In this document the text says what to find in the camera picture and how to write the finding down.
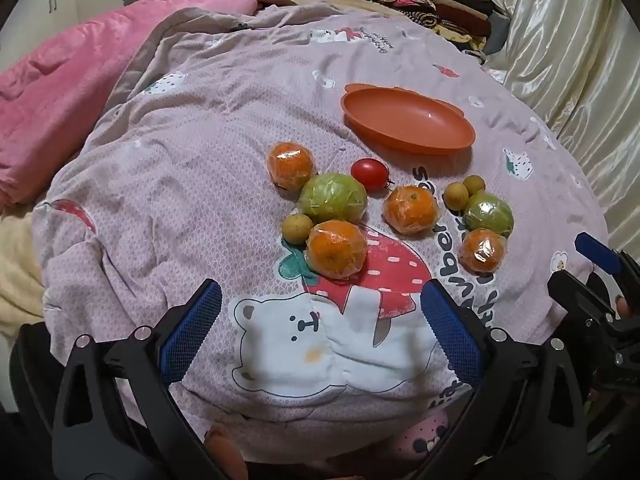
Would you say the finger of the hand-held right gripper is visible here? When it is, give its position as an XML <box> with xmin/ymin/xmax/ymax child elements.
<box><xmin>574</xmin><ymin>231</ymin><xmax>640</xmax><ymax>288</ymax></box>
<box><xmin>547</xmin><ymin>270</ymin><xmax>640</xmax><ymax>346</ymax></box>

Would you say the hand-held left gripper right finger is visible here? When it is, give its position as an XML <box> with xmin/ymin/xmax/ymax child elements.
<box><xmin>419</xmin><ymin>278</ymin><xmax>588</xmax><ymax>480</ymax></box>

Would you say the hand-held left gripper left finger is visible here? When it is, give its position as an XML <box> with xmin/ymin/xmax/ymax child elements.
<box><xmin>52</xmin><ymin>279</ymin><xmax>231</xmax><ymax>480</ymax></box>

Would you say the orange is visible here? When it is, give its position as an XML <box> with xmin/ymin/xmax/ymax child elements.
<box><xmin>382</xmin><ymin>185</ymin><xmax>441</xmax><ymax>235</ymax></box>
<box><xmin>267</xmin><ymin>142</ymin><xmax>317</xmax><ymax>191</ymax></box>
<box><xmin>305</xmin><ymin>220</ymin><xmax>370</xmax><ymax>281</ymax></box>
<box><xmin>459</xmin><ymin>228</ymin><xmax>508</xmax><ymax>275</ymax></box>

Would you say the small green citrus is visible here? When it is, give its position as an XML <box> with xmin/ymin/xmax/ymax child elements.
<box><xmin>462</xmin><ymin>191</ymin><xmax>515</xmax><ymax>238</ymax></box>

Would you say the red tomato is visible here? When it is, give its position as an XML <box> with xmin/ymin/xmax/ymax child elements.
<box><xmin>350</xmin><ymin>158</ymin><xmax>396</xmax><ymax>192</ymax></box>

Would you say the large green citrus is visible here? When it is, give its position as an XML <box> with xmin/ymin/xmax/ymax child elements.
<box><xmin>298</xmin><ymin>172</ymin><xmax>368</xmax><ymax>223</ymax></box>

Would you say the orange bear-shaped plate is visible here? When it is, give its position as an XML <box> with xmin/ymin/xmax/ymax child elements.
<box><xmin>341</xmin><ymin>83</ymin><xmax>476</xmax><ymax>156</ymax></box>

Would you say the pink dotted cloth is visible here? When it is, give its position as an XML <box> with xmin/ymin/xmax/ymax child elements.
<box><xmin>390</xmin><ymin>410</ymin><xmax>451</xmax><ymax>461</ymax></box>

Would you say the person's bare foot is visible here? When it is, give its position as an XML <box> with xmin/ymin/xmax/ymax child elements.
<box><xmin>202</xmin><ymin>422</ymin><xmax>248</xmax><ymax>480</ymax></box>

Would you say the purple printed blanket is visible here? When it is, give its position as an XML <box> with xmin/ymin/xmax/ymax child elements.
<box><xmin>30</xmin><ymin>2</ymin><xmax>611</xmax><ymax>466</ymax></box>

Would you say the cream satin curtain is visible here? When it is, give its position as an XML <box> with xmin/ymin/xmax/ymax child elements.
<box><xmin>480</xmin><ymin>0</ymin><xmax>640</xmax><ymax>261</ymax></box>

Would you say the pink quilt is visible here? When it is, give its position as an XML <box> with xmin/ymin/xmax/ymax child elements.
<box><xmin>0</xmin><ymin>0</ymin><xmax>296</xmax><ymax>206</ymax></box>

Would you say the pile of folded clothes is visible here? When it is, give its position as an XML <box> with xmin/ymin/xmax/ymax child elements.
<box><xmin>367</xmin><ymin>0</ymin><xmax>511</xmax><ymax>53</ymax></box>

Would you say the cream wardrobe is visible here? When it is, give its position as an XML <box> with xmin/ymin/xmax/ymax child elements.
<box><xmin>15</xmin><ymin>0</ymin><xmax>126</xmax><ymax>56</ymax></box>

